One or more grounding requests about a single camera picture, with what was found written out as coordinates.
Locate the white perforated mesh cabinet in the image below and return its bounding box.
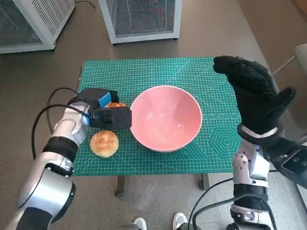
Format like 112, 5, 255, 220
0, 0, 75, 54

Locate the pink bowl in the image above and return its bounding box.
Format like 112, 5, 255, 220
129, 85, 203, 153

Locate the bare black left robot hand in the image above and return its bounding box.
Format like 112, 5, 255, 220
78, 88, 120, 110

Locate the black table leg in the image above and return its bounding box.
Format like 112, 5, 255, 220
200, 173, 211, 191
114, 176, 127, 197

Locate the black floor cable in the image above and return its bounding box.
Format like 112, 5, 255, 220
74, 0, 95, 10

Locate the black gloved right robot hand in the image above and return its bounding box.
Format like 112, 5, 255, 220
213, 55, 296, 136

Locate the white mesh front cabinet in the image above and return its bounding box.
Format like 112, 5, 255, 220
98, 0, 183, 45

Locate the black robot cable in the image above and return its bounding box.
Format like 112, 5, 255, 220
194, 193, 276, 230
188, 178, 235, 230
32, 104, 93, 161
47, 87, 81, 131

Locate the round toy bread bun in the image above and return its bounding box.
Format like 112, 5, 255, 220
89, 130, 119, 158

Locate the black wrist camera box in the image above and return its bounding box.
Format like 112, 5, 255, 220
263, 136, 307, 190
89, 106, 133, 130

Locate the grey chair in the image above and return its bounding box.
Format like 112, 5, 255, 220
271, 44, 307, 144

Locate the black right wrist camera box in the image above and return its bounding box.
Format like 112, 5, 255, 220
263, 136, 307, 190

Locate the green cutting mat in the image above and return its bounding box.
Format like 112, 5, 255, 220
71, 57, 243, 177

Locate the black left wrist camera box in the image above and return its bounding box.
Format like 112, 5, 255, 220
89, 106, 133, 130

